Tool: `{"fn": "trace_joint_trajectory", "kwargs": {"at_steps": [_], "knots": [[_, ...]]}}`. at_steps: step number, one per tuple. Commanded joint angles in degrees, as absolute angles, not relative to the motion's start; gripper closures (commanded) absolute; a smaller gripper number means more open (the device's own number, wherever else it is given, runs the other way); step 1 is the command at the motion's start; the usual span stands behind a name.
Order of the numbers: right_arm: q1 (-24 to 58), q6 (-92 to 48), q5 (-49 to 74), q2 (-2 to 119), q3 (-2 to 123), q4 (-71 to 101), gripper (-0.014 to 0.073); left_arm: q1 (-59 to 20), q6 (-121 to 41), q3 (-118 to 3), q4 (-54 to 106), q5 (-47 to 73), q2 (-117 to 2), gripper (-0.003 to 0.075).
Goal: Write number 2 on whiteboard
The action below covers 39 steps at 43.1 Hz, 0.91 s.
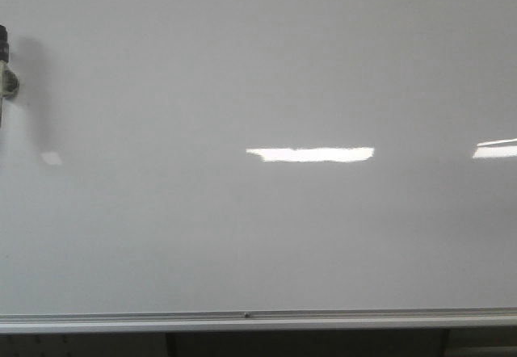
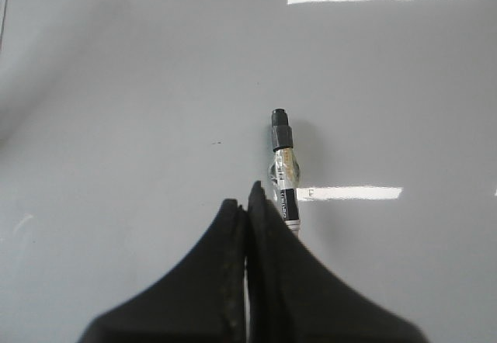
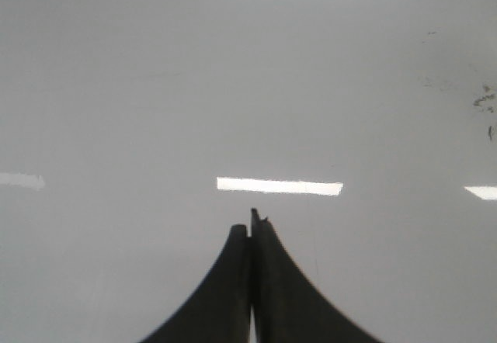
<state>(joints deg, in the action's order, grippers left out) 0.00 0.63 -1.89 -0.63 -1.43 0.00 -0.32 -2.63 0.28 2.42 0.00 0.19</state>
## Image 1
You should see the white marker with black cap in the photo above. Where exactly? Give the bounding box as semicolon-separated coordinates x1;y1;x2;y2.
0;25;19;111

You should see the white whiteboard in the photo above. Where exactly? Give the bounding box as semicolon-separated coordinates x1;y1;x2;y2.
1;0;516;315

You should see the aluminium whiteboard tray rail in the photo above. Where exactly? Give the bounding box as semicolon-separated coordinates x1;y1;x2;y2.
1;308;516;334

